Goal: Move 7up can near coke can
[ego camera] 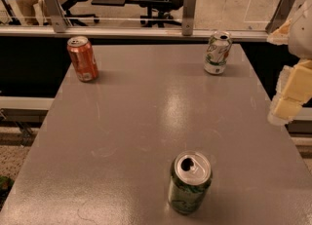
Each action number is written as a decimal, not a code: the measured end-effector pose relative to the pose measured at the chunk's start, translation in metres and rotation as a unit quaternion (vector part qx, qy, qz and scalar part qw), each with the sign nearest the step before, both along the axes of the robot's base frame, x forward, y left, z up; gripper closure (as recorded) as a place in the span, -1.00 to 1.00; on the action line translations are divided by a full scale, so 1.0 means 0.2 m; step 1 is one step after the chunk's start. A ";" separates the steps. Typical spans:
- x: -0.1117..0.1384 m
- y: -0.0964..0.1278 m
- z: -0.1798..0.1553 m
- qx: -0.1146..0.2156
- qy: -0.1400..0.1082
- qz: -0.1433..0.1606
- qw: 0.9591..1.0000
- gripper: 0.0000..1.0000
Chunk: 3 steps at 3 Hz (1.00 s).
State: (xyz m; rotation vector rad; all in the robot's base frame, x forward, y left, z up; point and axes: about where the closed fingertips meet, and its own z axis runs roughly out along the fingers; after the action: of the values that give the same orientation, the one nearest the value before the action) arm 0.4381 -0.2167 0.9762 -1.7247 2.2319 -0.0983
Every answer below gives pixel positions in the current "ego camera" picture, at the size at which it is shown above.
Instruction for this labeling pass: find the middle metal bracket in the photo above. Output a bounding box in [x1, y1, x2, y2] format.
[181, 0, 196, 36]

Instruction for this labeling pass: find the black chair of person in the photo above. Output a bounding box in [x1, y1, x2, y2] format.
[61, 0, 99, 26]

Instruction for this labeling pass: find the left metal bracket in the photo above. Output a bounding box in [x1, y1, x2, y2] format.
[44, 0, 68, 33]

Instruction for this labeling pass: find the metal rail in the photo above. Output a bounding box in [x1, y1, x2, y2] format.
[0, 24, 271, 43]

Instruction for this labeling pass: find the green soda can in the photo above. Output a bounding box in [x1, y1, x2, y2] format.
[168, 151, 213, 214]

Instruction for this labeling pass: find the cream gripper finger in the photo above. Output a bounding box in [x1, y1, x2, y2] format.
[267, 59, 312, 126]
[267, 19, 292, 46]

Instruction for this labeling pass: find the metal bracket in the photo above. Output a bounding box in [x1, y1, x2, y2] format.
[44, 0, 68, 33]
[181, 0, 196, 36]
[265, 0, 295, 34]

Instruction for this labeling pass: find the red coke can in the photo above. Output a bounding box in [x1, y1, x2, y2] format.
[67, 36, 98, 82]

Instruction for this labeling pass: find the white 7up can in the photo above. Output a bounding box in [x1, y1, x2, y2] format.
[204, 31, 232, 75]

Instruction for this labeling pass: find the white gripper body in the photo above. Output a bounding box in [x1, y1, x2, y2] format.
[288, 0, 312, 59]

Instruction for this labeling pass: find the right metal bracket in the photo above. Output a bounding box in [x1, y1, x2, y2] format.
[265, 0, 295, 34]

